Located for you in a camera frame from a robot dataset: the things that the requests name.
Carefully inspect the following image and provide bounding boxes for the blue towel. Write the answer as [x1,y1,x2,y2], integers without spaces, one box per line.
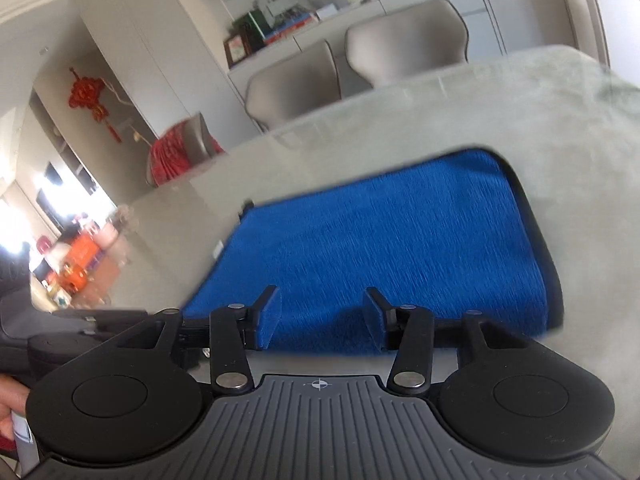
[182,147,567,357]

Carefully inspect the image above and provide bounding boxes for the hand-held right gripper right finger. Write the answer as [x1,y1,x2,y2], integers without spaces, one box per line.
[363,287,551,396]

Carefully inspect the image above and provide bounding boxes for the red patterned cloth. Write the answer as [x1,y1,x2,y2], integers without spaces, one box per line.
[146,121,226,189]

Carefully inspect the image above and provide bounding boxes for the beige chair with red cloth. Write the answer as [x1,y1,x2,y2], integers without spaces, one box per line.
[146,112,227,189]

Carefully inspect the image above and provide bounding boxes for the person's left hand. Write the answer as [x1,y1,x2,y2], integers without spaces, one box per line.
[0,374,32,444]

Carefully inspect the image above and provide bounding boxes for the dark picture frame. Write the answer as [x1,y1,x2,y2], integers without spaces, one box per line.
[223,34,254,68]

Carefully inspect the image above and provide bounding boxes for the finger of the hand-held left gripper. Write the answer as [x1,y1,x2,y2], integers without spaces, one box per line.
[177,316,216,343]

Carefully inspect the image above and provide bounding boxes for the pink round tin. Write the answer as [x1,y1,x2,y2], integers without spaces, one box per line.
[97,222,121,251]

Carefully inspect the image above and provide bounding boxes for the white decorative branch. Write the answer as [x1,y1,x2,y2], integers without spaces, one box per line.
[107,79,152,144]

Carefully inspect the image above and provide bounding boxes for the orange box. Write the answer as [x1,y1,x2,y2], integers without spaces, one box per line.
[62,232,109,294]

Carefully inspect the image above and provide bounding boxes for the stack of books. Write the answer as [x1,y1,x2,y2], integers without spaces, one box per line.
[262,9,321,44]

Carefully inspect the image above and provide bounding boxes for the beige dining chair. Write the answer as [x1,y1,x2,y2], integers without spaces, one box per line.
[344,0,472,94]
[244,39,344,134]

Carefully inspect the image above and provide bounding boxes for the red knot wall ornament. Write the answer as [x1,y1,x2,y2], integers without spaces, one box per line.
[66,66,124,144]

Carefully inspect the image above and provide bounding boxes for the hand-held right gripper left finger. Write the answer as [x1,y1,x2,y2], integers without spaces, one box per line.
[65,285,284,395]

